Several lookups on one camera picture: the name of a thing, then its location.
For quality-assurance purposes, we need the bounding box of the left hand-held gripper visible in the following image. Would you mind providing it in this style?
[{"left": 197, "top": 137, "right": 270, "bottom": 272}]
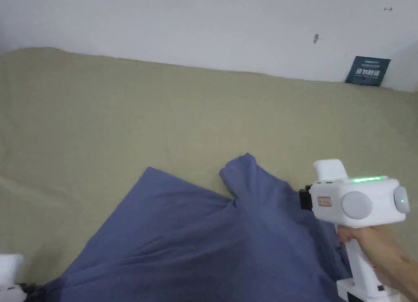
[{"left": 0, "top": 254, "right": 37, "bottom": 302}]

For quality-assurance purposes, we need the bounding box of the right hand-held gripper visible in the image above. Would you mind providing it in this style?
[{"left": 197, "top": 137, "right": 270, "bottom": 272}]
[{"left": 298, "top": 159, "right": 410, "bottom": 302}]

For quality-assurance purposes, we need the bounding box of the dark blue shirt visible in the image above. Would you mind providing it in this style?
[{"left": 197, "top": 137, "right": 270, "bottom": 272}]
[{"left": 31, "top": 152, "right": 351, "bottom": 302}]

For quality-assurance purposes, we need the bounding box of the person's right forearm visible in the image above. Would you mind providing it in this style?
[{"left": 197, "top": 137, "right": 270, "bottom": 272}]
[{"left": 380, "top": 253, "right": 418, "bottom": 302}]

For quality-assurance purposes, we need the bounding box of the person's right hand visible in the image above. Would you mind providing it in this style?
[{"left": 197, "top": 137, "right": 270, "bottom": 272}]
[{"left": 336, "top": 226, "right": 403, "bottom": 288}]

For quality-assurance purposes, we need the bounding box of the dark blue card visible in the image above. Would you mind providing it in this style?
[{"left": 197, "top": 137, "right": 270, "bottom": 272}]
[{"left": 345, "top": 56, "right": 391, "bottom": 87}]

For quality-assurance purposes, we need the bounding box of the bed with beige sheet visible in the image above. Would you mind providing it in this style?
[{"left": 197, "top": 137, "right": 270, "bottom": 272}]
[{"left": 0, "top": 47, "right": 418, "bottom": 302}]

